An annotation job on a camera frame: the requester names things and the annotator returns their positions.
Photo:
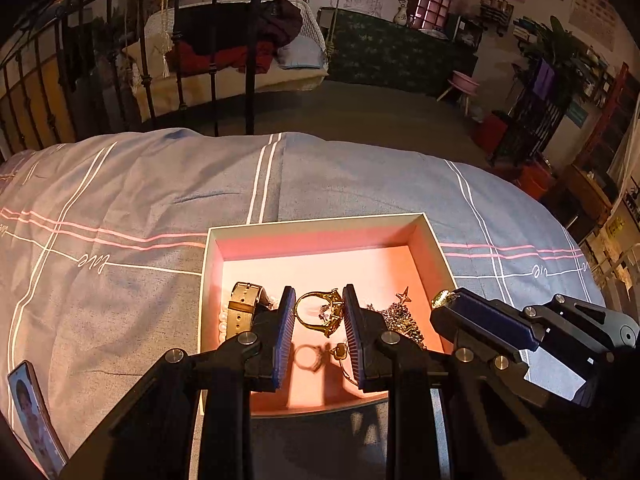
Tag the phone with photo case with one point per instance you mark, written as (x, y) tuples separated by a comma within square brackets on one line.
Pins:
[(35, 420)]

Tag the white hanging swing chair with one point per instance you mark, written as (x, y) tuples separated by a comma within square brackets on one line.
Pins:
[(295, 77)]

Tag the black framed picture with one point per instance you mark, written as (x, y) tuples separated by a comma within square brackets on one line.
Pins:
[(467, 34)]

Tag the wooden table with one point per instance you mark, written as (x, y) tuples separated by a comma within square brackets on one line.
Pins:
[(585, 195)]

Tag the red stool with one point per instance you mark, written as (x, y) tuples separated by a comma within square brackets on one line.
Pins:
[(492, 130)]

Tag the black metal rack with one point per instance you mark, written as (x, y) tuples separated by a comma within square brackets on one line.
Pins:
[(530, 120)]

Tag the white box with pink inside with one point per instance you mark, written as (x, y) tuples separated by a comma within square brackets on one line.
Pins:
[(320, 250)]

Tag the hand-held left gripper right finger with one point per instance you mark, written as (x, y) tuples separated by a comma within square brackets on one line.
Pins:
[(352, 340)]

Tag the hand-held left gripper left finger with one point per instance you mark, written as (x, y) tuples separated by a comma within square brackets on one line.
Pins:
[(283, 340)]

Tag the red cloth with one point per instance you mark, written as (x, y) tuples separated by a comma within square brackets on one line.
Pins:
[(215, 60)]

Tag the silver star pendant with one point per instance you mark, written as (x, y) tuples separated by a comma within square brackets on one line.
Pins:
[(403, 294)]

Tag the light blue pillow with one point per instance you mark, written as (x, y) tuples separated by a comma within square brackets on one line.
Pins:
[(302, 52)]

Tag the small gold jewel piece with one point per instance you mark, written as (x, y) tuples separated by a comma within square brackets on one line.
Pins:
[(440, 299)]

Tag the small wall rack with bottles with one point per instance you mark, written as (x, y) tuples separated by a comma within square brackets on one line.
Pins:
[(496, 12)]

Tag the thin gold hoop earring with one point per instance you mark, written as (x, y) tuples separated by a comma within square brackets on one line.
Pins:
[(341, 351)]

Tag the purple cloth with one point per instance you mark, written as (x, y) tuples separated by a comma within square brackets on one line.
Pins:
[(543, 79)]

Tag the black metal bed frame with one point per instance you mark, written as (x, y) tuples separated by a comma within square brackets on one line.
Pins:
[(60, 60)]

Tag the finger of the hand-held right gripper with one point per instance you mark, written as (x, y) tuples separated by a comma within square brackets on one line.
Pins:
[(515, 367), (490, 317)]

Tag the green floral covered cabinet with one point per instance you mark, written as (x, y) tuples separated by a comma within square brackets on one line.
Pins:
[(400, 55)]

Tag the black cloth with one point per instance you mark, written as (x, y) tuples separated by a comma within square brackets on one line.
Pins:
[(220, 27)]

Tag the dark maroon jacket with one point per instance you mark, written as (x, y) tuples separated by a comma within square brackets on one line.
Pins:
[(282, 22)]

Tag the pink stool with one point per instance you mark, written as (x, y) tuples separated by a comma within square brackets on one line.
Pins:
[(462, 82)]

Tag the potted green plant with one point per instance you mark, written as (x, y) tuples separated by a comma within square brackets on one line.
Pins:
[(560, 42)]

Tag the orange bucket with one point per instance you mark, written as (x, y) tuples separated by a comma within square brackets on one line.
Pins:
[(535, 180)]

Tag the grey plaid blanket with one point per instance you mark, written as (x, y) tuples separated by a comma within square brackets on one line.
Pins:
[(150, 220)]

